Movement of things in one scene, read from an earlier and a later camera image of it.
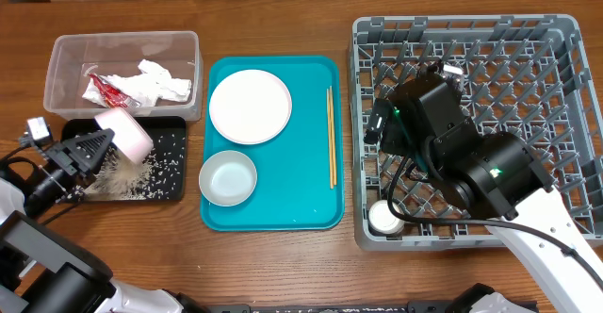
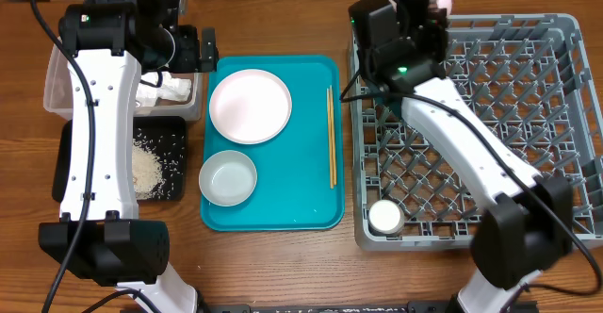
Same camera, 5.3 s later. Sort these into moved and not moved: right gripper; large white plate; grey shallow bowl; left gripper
Moved: left gripper; right gripper
Not moved: grey shallow bowl; large white plate
